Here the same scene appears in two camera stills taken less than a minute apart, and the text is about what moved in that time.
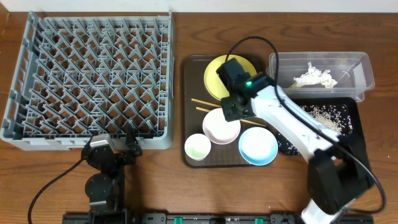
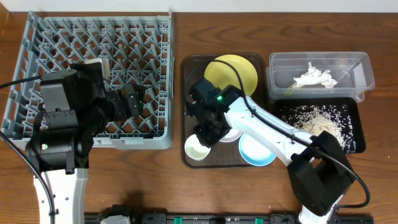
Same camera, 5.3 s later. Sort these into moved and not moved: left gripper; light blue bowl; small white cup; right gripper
Moved: left gripper; right gripper
Not moved: small white cup; light blue bowl
